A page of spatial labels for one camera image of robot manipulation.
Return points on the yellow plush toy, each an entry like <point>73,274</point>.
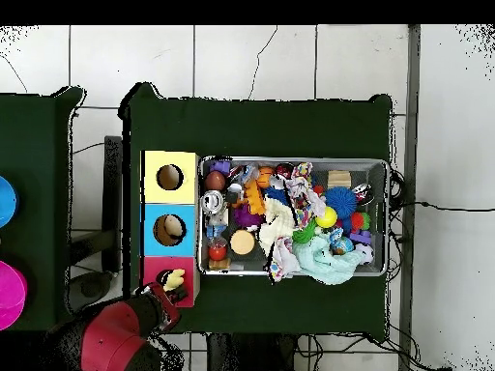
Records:
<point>174,279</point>

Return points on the cream muslin cloth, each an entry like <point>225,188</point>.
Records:
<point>276,224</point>

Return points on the mint knitted cloth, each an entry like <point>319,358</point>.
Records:
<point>328,262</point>

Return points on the blue fuzzy ball with eyes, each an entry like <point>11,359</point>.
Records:
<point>340,201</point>

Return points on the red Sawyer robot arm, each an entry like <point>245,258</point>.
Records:
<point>112,336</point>

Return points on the wooden box with three holes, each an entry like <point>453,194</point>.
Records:
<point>181,189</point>

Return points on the clear mesh bin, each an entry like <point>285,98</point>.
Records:
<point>371,166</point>

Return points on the silver drink can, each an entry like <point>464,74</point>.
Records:
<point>212,201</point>

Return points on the purple spiky toy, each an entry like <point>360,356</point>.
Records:
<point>245,217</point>

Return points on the brown football toy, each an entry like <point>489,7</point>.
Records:
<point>214,180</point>

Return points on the orange plastic block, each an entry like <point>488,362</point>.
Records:
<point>254,199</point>

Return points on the blue spiky ball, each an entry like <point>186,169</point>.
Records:
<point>276,193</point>

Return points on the orange basketball toy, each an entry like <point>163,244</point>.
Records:
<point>265,177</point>

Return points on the magenta bowl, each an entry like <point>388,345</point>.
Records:
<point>11,293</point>

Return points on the globe print ball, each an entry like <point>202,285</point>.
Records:
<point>342,245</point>

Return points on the dark green tablecloth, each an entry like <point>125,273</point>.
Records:
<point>251,127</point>
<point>34,135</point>

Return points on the blue bowl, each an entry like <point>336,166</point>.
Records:
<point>7,201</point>

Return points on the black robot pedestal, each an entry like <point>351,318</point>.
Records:
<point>251,355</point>

